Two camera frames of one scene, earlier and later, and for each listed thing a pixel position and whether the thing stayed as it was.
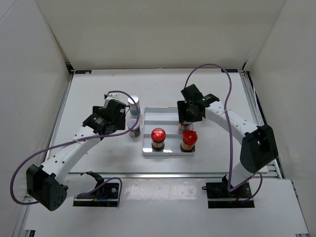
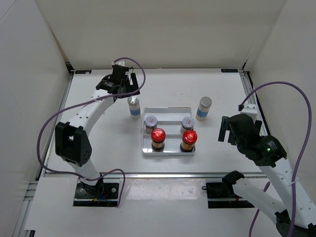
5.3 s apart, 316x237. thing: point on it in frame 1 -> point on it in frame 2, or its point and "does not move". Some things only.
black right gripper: [181, 106] -> [224, 127]
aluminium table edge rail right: [274, 171] does not move
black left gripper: [121, 122] -> [134, 85]
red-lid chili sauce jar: [189, 138] does not move
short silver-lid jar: [135, 132] -> [151, 122]
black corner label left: [82, 71] does not move
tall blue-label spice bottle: [133, 106] does not move
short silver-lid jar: [185, 126] does not move
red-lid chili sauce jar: [158, 137] does not move
